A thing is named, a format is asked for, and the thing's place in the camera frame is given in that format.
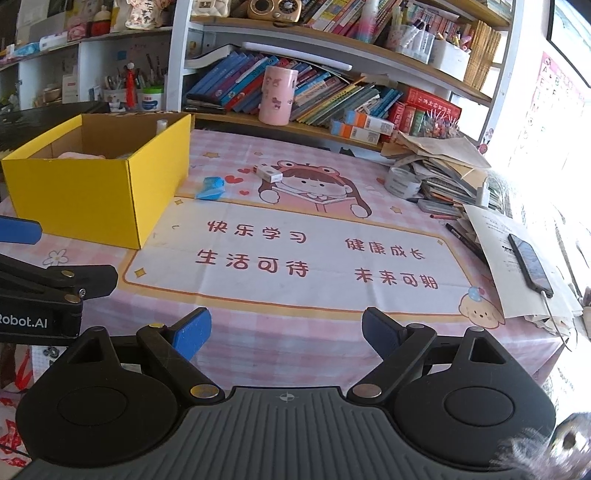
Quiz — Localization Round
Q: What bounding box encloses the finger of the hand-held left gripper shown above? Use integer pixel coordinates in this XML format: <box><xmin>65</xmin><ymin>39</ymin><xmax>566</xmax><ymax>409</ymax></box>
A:
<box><xmin>0</xmin><ymin>253</ymin><xmax>119</xmax><ymax>304</ymax></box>
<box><xmin>0</xmin><ymin>216</ymin><xmax>43</xmax><ymax>246</ymax></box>

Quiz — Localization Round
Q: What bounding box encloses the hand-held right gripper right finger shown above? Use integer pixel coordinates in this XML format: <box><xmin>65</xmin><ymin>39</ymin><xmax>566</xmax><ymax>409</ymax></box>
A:
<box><xmin>346</xmin><ymin>306</ymin><xmax>536</xmax><ymax>407</ymax></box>

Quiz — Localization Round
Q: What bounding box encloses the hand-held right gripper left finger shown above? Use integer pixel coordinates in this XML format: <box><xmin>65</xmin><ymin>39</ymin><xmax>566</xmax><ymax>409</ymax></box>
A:
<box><xmin>39</xmin><ymin>307</ymin><xmax>227</xmax><ymax>408</ymax></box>

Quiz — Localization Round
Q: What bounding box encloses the yellow cardboard box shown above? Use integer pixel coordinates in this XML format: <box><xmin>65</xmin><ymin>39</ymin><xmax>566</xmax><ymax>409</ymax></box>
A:
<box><xmin>1</xmin><ymin>113</ymin><xmax>192</xmax><ymax>250</ymax></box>

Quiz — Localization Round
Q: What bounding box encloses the pink checked tablecloth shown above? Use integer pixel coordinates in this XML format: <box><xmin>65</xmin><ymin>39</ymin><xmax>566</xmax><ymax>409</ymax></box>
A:
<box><xmin>0</xmin><ymin>129</ymin><xmax>583</xmax><ymax>393</ymax></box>

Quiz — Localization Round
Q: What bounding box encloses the red white printed bag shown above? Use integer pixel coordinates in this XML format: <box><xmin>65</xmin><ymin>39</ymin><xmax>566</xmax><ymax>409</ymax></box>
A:
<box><xmin>0</xmin><ymin>344</ymin><xmax>34</xmax><ymax>462</ymax></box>

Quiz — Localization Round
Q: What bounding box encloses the black electronic keyboard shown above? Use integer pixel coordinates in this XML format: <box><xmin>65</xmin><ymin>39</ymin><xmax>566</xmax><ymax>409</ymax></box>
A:
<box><xmin>0</xmin><ymin>102</ymin><xmax>112</xmax><ymax>153</ymax></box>

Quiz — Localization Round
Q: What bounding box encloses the black pen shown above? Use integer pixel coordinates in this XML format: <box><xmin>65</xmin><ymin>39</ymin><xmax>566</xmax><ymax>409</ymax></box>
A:
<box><xmin>445</xmin><ymin>223</ymin><xmax>488</xmax><ymax>264</ymax></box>

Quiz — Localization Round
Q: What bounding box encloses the white paper sheet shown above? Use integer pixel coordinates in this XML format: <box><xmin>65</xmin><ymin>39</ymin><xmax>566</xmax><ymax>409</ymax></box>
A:
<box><xmin>462</xmin><ymin>203</ymin><xmax>585</xmax><ymax>333</ymax></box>

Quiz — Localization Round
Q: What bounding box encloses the blue plastic packet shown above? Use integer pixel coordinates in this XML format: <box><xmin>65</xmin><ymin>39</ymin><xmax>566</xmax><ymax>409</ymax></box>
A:
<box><xmin>195</xmin><ymin>176</ymin><xmax>227</xmax><ymax>200</ymax></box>

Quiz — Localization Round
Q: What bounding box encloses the grey tape roll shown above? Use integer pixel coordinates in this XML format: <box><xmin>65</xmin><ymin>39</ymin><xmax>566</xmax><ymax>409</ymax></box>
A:
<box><xmin>384</xmin><ymin>166</ymin><xmax>423</xmax><ymax>198</ymax></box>

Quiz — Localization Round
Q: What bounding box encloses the black smartphone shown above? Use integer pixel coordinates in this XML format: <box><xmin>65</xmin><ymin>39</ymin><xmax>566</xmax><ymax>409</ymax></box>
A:
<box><xmin>508</xmin><ymin>233</ymin><xmax>554</xmax><ymax>296</ymax></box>

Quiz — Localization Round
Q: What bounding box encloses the small white red box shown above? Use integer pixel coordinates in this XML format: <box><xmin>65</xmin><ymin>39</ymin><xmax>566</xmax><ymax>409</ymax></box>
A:
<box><xmin>252</xmin><ymin>164</ymin><xmax>283</xmax><ymax>183</ymax></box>

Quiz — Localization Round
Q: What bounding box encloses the red tassel ornament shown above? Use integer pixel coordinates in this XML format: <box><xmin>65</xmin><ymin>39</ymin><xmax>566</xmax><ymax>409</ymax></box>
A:
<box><xmin>126</xmin><ymin>62</ymin><xmax>139</xmax><ymax>112</ymax></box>

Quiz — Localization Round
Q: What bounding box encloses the pile of papers and books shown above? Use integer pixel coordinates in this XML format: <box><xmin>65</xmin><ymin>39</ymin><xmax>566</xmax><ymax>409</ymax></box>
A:
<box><xmin>381</xmin><ymin>131</ymin><xmax>492</xmax><ymax>206</ymax></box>

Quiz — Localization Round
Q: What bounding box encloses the white jar green lid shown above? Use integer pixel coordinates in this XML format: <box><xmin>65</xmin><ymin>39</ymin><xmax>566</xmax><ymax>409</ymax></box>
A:
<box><xmin>141</xmin><ymin>85</ymin><xmax>166</xmax><ymax>112</ymax></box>

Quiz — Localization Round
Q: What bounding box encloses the orange white carton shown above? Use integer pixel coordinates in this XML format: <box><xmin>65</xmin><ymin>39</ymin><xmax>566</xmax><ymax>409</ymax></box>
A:
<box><xmin>330</xmin><ymin>121</ymin><xmax>382</xmax><ymax>145</ymax></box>
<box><xmin>344</xmin><ymin>111</ymin><xmax>395</xmax><ymax>134</ymax></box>

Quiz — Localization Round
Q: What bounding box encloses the grey fuzzy cloth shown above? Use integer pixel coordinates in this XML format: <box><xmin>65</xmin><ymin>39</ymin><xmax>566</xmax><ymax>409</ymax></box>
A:
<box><xmin>499</xmin><ymin>411</ymin><xmax>591</xmax><ymax>480</ymax></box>

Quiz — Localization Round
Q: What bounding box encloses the colourful trinket bundle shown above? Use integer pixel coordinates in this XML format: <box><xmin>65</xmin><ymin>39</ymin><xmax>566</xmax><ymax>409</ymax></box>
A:
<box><xmin>422</xmin><ymin>113</ymin><xmax>462</xmax><ymax>139</ymax></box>

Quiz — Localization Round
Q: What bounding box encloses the red round doll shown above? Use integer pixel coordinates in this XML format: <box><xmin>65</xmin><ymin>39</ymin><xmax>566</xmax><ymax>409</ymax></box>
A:
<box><xmin>91</xmin><ymin>8</ymin><xmax>112</xmax><ymax>37</ymax></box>

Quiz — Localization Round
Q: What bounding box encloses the black pencil case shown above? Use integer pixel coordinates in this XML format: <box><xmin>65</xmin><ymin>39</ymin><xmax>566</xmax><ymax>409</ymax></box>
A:
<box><xmin>185</xmin><ymin>95</ymin><xmax>227</xmax><ymax>115</ymax></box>

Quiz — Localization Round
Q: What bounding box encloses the red thick dictionary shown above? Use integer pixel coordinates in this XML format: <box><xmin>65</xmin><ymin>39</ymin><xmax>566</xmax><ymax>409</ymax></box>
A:
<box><xmin>385</xmin><ymin>85</ymin><xmax>462</xmax><ymax>137</ymax></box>

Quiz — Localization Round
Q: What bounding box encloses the white bookshelf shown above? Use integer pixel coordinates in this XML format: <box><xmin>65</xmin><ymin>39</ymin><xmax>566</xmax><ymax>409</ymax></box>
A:
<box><xmin>0</xmin><ymin>0</ymin><xmax>522</xmax><ymax>153</ymax></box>

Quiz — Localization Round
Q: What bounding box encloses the cream printed figurine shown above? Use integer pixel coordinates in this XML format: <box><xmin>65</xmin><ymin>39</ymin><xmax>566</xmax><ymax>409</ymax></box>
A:
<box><xmin>124</xmin><ymin>0</ymin><xmax>162</xmax><ymax>29</ymax></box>

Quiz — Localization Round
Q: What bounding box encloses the pink printed cup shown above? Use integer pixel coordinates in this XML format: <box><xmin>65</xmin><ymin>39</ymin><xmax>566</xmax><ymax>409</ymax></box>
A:
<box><xmin>257</xmin><ymin>65</ymin><xmax>297</xmax><ymax>125</ymax></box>

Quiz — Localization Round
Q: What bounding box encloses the row of colourful books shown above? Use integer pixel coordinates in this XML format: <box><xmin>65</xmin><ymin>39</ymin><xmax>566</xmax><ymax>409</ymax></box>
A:
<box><xmin>187</xmin><ymin>51</ymin><xmax>404</xmax><ymax>127</ymax></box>

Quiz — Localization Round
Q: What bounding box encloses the white pen holder box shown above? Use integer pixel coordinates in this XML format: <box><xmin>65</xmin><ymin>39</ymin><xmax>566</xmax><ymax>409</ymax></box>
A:
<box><xmin>431</xmin><ymin>39</ymin><xmax>472</xmax><ymax>79</ymax></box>

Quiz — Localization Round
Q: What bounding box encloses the clear pen holder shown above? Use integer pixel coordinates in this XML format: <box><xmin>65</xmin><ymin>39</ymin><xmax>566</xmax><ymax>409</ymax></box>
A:
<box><xmin>385</xmin><ymin>21</ymin><xmax>437</xmax><ymax>63</ymax></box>

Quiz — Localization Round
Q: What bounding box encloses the bamboo slip roll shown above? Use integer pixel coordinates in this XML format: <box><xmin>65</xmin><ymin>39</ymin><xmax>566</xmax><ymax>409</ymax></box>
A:
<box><xmin>464</xmin><ymin>21</ymin><xmax>502</xmax><ymax>90</ymax></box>

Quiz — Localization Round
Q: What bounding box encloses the row of thin books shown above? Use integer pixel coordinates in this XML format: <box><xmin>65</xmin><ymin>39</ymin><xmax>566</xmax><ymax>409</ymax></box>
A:
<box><xmin>302</xmin><ymin>0</ymin><xmax>402</xmax><ymax>38</ymax></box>

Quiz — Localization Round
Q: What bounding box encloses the gold retro radio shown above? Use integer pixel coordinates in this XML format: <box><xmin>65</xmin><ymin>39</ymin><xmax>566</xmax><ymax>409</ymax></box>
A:
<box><xmin>247</xmin><ymin>0</ymin><xmax>302</xmax><ymax>20</ymax></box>

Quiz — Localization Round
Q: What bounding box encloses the black framed board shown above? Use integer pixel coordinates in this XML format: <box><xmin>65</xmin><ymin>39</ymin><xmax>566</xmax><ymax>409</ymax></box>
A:
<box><xmin>547</xmin><ymin>0</ymin><xmax>591</xmax><ymax>88</ymax></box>

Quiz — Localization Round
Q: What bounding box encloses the white charging cable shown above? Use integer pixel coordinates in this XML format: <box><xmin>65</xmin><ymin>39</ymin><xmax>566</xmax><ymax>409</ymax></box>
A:
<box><xmin>540</xmin><ymin>291</ymin><xmax>578</xmax><ymax>352</ymax></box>

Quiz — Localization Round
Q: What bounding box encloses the pink wall poster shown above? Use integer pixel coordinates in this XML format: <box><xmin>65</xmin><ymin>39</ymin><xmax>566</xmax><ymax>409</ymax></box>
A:
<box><xmin>505</xmin><ymin>51</ymin><xmax>591</xmax><ymax>195</ymax></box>

